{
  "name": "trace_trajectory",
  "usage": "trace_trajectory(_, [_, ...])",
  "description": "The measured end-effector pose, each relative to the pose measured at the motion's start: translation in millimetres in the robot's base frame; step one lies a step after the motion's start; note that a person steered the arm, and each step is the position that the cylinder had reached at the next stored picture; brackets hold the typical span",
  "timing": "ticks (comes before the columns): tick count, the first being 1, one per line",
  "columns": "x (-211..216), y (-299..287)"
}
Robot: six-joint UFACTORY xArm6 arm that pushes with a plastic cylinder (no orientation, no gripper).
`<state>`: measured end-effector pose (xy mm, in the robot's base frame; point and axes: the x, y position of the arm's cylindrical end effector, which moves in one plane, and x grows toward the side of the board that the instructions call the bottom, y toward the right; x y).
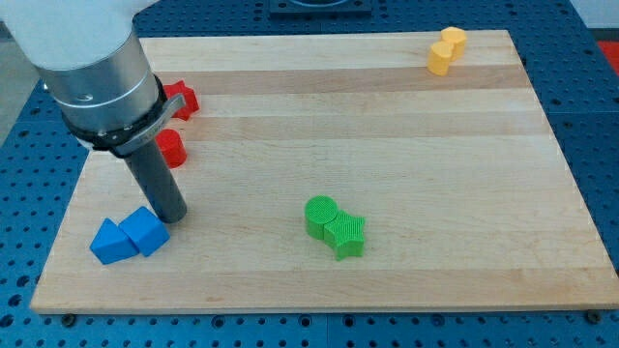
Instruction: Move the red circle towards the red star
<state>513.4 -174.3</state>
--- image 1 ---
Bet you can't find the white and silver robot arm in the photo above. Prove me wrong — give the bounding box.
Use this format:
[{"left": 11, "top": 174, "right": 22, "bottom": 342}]
[{"left": 1, "top": 0, "right": 185, "bottom": 158}]

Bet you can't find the green star block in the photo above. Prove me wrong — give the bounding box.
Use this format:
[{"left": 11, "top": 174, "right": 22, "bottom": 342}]
[{"left": 323, "top": 211, "right": 366, "bottom": 261}]

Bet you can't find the red star block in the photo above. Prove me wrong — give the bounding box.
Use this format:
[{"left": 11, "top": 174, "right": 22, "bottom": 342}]
[{"left": 163, "top": 80, "right": 199, "bottom": 121}]

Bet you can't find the green cylinder block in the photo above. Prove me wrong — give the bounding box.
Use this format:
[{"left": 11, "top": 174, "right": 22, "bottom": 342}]
[{"left": 304, "top": 195, "right": 339, "bottom": 240}]

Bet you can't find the light wooden board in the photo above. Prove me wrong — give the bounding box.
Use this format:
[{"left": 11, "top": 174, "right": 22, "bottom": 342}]
[{"left": 31, "top": 30, "right": 618, "bottom": 314}]

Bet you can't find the red cylinder block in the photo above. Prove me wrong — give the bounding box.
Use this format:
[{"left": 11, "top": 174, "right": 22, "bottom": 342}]
[{"left": 156, "top": 129, "right": 188, "bottom": 168}]

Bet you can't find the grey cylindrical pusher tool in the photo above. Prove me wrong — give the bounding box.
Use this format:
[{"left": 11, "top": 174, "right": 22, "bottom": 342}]
[{"left": 125, "top": 140, "right": 187, "bottom": 223}]

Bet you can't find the yellow heart block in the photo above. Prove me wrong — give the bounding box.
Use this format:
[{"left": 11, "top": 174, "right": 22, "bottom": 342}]
[{"left": 427, "top": 41, "right": 454, "bottom": 76}]

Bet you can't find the blue cube block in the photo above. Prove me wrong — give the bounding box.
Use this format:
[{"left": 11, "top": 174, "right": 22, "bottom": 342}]
[{"left": 119, "top": 207, "right": 170, "bottom": 257}]

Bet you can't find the yellow hexagon block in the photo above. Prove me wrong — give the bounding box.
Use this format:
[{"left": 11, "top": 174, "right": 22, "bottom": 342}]
[{"left": 440, "top": 26, "right": 467, "bottom": 61}]

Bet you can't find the blue triangular block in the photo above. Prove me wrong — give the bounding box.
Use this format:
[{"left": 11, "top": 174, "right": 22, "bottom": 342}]
[{"left": 89, "top": 218, "right": 138, "bottom": 265}]

